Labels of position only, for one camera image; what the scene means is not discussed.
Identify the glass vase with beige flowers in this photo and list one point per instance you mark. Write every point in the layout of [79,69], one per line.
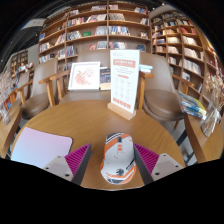
[210,123]

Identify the wide wooden bookshelf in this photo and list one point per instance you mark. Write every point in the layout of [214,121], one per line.
[93,31]

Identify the white framed floral picture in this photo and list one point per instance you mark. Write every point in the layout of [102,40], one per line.
[84,76]

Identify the wooden side table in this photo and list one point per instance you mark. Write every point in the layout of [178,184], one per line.
[208,145]
[8,133]

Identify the distant wooden bookshelf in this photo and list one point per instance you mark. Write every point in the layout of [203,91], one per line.
[18,61]

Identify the brown wooden-armed chair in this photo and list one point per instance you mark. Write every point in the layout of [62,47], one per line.
[40,86]

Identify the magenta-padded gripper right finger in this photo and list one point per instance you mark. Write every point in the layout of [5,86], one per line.
[148,160]

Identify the stack of colourful books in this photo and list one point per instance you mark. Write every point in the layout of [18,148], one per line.
[192,106]

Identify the dark blue book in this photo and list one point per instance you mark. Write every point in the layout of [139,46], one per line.
[105,77]

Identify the pastel blue pink mouse pad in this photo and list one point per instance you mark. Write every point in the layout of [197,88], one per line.
[40,146]

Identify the white and orange computer mouse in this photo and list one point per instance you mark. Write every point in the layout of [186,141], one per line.
[117,156]

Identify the light blue flat books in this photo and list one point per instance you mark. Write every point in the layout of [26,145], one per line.
[146,68]

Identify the white orange sign, wooden base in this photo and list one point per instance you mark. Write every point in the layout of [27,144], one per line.
[125,80]

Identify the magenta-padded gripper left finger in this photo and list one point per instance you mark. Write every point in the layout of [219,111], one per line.
[79,160]

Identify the brown chair holding framed picture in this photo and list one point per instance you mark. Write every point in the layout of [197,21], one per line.
[93,56]

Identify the wooden bookshelf with yellow poster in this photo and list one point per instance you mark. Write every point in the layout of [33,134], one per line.
[186,46]

